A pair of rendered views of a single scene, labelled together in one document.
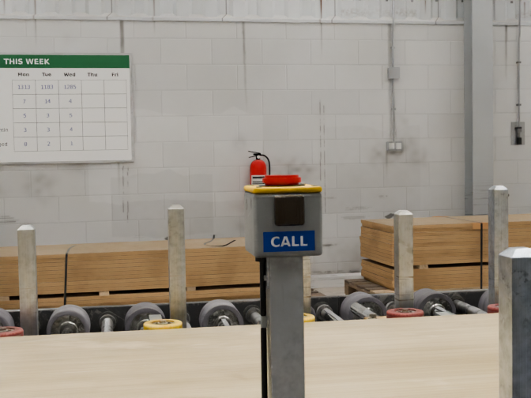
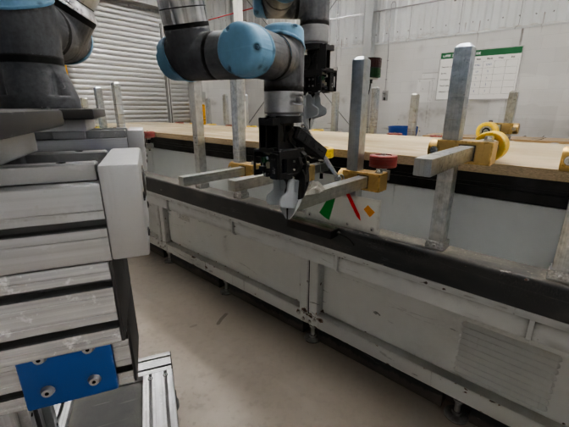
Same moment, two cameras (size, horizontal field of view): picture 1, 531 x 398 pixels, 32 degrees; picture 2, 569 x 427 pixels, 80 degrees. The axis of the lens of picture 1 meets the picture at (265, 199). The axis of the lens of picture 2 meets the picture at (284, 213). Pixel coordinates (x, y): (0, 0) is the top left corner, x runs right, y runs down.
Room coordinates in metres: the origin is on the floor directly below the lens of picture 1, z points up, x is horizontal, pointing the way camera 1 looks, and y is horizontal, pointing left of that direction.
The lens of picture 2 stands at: (0.30, -1.39, 1.04)
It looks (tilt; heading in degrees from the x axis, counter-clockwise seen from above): 17 degrees down; 51
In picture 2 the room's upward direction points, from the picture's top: straight up
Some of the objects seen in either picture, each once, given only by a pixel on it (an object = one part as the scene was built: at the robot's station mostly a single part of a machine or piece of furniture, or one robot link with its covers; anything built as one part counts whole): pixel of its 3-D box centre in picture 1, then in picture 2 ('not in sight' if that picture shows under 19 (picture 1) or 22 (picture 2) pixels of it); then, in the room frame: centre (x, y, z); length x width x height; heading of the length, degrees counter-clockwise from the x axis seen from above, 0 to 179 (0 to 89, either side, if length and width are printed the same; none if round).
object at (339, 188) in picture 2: not in sight; (346, 186); (0.97, -0.82, 0.84); 0.43 x 0.03 x 0.04; 9
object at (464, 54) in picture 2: not in sight; (450, 156); (1.10, -1.01, 0.93); 0.03 x 0.03 x 0.48; 9
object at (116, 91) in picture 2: not in sight; (121, 127); (0.82, 0.71, 0.93); 0.03 x 0.03 x 0.48; 9
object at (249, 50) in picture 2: not in sight; (246, 53); (0.63, -0.89, 1.12); 0.11 x 0.11 x 0.08; 25
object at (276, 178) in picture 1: (281, 183); not in sight; (0.94, -0.02, 1.22); 0.04 x 0.04 x 0.02
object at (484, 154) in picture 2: not in sight; (461, 151); (1.11, -1.04, 0.95); 0.13 x 0.06 x 0.05; 99
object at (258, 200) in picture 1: (282, 223); not in sight; (0.94, -0.02, 1.18); 0.07 x 0.07 x 0.08; 9
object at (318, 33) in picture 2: not in sight; (315, 36); (0.97, -0.68, 1.22); 0.08 x 0.08 x 0.05
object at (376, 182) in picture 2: not in sight; (361, 179); (1.07, -0.79, 0.85); 0.13 x 0.06 x 0.05; 99
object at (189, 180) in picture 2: not in sight; (233, 172); (0.92, -0.32, 0.81); 0.43 x 0.03 x 0.04; 9
